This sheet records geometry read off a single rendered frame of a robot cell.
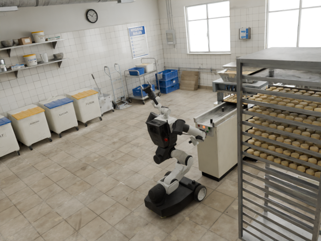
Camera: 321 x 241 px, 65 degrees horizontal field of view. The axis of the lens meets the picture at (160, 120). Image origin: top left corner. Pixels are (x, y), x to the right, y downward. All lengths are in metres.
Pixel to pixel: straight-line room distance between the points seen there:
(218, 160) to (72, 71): 4.40
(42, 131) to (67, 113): 0.64
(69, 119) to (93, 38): 2.22
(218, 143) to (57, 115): 3.66
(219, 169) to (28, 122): 3.78
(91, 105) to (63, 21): 2.00
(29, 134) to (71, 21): 2.78
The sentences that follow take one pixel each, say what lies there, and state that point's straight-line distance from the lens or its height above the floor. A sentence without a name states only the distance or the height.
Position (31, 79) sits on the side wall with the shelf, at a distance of 6.23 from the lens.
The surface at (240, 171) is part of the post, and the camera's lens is 2.27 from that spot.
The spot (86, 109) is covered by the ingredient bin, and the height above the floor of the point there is 0.41.
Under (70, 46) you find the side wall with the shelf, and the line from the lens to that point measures 6.60.
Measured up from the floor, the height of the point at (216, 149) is 0.52.
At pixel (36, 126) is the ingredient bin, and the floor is 0.45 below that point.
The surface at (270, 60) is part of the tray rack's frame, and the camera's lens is 1.79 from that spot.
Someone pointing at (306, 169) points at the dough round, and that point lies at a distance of 2.05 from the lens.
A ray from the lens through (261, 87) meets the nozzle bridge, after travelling 3.59.
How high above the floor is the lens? 2.15
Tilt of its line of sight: 22 degrees down
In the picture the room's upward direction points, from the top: 8 degrees counter-clockwise
